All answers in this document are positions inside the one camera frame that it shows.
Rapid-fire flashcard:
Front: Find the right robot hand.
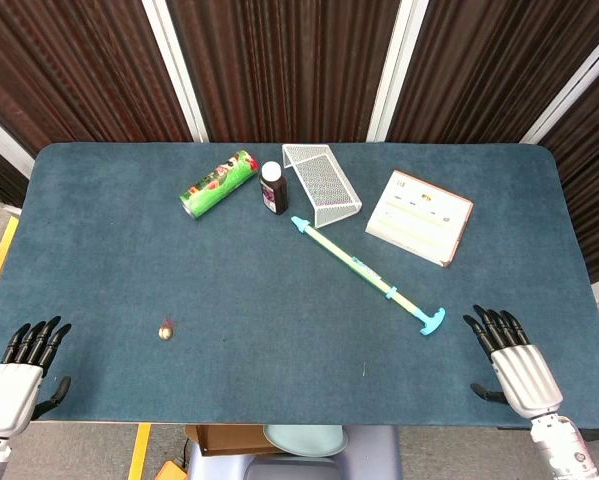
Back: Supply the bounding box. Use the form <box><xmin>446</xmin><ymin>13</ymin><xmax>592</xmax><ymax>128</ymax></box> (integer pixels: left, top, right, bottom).
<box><xmin>462</xmin><ymin>304</ymin><xmax>564</xmax><ymax>420</ymax></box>

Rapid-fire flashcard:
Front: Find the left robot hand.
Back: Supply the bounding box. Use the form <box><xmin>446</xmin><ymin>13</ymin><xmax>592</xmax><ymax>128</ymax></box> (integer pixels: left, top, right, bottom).
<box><xmin>0</xmin><ymin>315</ymin><xmax>73</xmax><ymax>434</ymax></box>

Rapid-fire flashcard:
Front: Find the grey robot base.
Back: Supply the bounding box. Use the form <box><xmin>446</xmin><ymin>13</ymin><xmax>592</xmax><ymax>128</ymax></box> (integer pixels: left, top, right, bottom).
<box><xmin>184</xmin><ymin>424</ymin><xmax>404</xmax><ymax>480</ymax></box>

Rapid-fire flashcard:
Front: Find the orange object on floor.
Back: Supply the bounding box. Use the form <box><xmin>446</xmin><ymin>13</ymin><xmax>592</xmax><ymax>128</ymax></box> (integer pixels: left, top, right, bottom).
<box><xmin>154</xmin><ymin>459</ymin><xmax>189</xmax><ymax>480</ymax></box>

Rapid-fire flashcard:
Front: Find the blue yellow water pump toy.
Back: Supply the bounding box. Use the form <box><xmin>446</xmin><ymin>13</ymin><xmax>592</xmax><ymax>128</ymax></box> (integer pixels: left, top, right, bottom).
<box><xmin>290</xmin><ymin>215</ymin><xmax>447</xmax><ymax>336</ymax></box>

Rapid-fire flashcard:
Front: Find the white flat cardboard box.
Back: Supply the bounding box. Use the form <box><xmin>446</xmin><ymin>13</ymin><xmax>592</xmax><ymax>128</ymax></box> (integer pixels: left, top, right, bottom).
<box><xmin>364</xmin><ymin>169</ymin><xmax>475</xmax><ymax>269</ymax></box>

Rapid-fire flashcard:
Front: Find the brown cardboard box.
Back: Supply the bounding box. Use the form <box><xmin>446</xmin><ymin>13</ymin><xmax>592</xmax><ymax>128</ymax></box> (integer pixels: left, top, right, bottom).
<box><xmin>193</xmin><ymin>424</ymin><xmax>285</xmax><ymax>457</ymax></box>

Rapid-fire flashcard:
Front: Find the light green round plate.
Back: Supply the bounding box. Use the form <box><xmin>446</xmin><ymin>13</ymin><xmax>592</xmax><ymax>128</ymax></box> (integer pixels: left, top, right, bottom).
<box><xmin>262</xmin><ymin>424</ymin><xmax>349</xmax><ymax>458</ymax></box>

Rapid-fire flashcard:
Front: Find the blue table mat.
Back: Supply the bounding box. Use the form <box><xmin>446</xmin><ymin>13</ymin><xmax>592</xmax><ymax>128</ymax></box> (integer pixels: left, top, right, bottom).
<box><xmin>0</xmin><ymin>142</ymin><xmax>599</xmax><ymax>430</ymax></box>

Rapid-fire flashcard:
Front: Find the green chip can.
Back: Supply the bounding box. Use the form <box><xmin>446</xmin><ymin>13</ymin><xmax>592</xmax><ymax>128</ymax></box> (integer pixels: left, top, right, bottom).
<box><xmin>179</xmin><ymin>150</ymin><xmax>260</xmax><ymax>221</ymax></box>

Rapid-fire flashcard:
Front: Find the dark juice bottle white cap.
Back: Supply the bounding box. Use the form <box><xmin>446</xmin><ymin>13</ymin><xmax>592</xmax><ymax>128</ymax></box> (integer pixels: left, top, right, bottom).
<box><xmin>259</xmin><ymin>161</ymin><xmax>290</xmax><ymax>216</ymax></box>

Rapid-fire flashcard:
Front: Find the white partition frame post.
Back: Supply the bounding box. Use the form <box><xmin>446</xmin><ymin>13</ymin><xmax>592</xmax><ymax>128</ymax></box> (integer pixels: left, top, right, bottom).
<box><xmin>0</xmin><ymin>103</ymin><xmax>35</xmax><ymax>179</ymax></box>
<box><xmin>366</xmin><ymin>0</ymin><xmax>417</xmax><ymax>143</ymax></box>
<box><xmin>141</xmin><ymin>0</ymin><xmax>210</xmax><ymax>144</ymax></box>
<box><xmin>520</xmin><ymin>34</ymin><xmax>599</xmax><ymax>145</ymax></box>

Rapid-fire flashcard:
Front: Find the white wire mesh stand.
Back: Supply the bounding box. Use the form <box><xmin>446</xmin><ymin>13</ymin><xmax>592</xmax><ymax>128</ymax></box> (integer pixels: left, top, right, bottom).
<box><xmin>281</xmin><ymin>143</ymin><xmax>363</xmax><ymax>229</ymax></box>

